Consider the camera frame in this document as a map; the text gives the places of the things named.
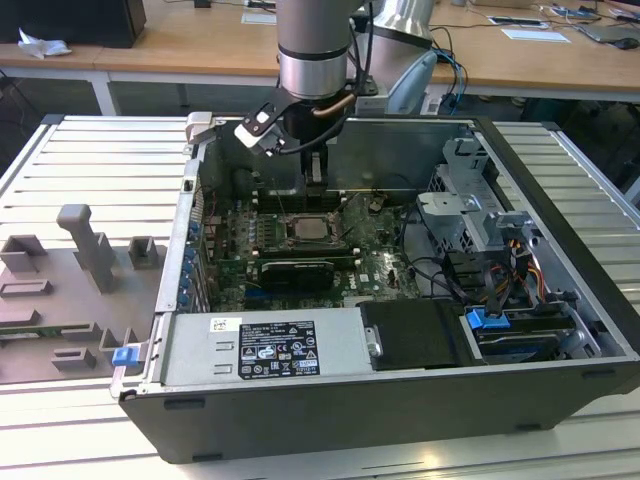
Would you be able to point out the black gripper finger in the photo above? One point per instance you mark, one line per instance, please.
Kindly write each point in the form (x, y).
(315, 190)

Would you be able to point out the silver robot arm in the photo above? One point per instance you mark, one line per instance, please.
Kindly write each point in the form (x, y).
(310, 50)

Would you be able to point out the black RAM slot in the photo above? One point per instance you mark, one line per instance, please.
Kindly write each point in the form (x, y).
(275, 197)
(275, 205)
(305, 256)
(305, 248)

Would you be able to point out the CPU socket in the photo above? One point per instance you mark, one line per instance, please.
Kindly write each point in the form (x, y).
(287, 235)

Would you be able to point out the coin cell battery holder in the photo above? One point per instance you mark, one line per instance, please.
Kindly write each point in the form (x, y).
(378, 201)

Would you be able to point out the black graphics card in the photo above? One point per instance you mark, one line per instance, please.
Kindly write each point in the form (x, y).
(300, 275)

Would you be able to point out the green motherboard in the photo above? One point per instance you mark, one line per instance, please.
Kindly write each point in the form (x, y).
(380, 270)

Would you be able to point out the grey case latch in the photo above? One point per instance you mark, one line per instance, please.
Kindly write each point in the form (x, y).
(200, 125)

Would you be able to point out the pale blue teach pendant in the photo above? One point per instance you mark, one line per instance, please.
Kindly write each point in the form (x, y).
(417, 75)

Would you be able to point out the wooden desk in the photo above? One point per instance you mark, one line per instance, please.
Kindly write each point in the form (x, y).
(200, 45)

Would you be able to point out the silver metal drive cage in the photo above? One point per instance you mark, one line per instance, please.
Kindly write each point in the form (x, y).
(450, 210)

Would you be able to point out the black plastic air shroud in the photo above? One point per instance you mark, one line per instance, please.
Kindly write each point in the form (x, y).
(415, 335)

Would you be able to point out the silver power supply unit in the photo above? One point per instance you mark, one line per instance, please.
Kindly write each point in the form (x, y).
(200, 350)

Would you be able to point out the hard disk in blue carrier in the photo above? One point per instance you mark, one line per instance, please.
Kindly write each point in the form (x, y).
(487, 319)

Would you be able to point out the black open PC case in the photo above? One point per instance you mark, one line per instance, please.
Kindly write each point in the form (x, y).
(350, 420)

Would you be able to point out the white paper sheet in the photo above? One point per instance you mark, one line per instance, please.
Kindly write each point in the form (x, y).
(535, 35)

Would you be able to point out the black box on desk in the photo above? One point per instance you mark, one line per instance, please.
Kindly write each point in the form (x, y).
(75, 20)

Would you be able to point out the blue case latch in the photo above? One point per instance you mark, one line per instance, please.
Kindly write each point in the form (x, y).
(125, 357)

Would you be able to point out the crumpled white paper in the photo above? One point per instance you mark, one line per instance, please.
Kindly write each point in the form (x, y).
(42, 46)

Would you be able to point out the grey parts rack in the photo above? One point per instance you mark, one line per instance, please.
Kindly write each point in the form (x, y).
(50, 280)

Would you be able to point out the grey laptop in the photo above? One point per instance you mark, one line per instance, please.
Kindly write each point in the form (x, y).
(607, 31)

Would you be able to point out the green RAM stick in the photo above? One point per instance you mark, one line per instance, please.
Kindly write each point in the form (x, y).
(25, 331)

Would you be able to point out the black computer mouse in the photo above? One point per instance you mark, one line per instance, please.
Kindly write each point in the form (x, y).
(626, 44)

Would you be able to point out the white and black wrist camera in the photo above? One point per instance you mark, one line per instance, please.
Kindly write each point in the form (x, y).
(257, 127)

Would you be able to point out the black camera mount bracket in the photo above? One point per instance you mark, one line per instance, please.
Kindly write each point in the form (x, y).
(369, 89)

